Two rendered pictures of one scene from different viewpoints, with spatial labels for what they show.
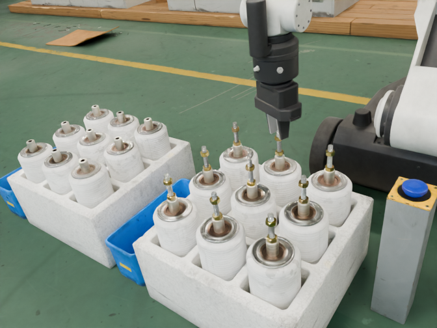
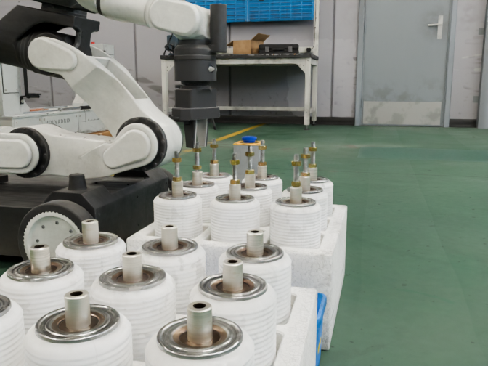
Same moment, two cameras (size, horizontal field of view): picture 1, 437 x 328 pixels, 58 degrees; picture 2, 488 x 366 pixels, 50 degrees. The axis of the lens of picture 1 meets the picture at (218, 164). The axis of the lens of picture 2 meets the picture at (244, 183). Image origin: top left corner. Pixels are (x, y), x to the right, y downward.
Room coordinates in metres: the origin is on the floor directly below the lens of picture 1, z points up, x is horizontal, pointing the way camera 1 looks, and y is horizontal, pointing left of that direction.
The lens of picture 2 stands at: (1.15, 0.91, 0.47)
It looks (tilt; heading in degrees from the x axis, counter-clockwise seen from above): 11 degrees down; 243
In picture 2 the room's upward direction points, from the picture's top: straight up
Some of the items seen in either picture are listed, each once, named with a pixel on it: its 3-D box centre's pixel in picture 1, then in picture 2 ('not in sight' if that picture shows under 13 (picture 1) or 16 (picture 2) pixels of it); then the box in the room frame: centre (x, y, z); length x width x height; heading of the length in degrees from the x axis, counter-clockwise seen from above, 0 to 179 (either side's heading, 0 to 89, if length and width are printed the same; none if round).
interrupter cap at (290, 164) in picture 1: (279, 166); (197, 184); (0.74, -0.14, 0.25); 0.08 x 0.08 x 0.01
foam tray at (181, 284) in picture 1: (257, 248); (249, 259); (0.65, -0.06, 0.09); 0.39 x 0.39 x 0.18; 49
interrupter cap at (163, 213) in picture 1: (174, 209); (295, 202); (0.64, 0.10, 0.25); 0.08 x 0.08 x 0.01
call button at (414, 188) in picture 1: (414, 189); (249, 140); (0.51, -0.33, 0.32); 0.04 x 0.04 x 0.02
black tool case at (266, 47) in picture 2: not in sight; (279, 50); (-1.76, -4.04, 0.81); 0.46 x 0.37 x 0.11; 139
